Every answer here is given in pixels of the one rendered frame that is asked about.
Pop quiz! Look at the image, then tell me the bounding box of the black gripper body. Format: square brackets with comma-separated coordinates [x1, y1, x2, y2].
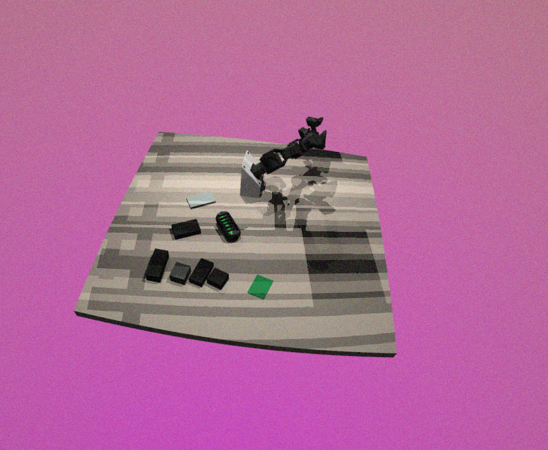
[304, 117, 325, 149]

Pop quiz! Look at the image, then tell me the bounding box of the green block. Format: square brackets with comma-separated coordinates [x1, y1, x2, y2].
[248, 275, 273, 300]

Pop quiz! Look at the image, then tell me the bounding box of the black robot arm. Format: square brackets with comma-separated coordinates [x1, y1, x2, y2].
[250, 127, 322, 180]

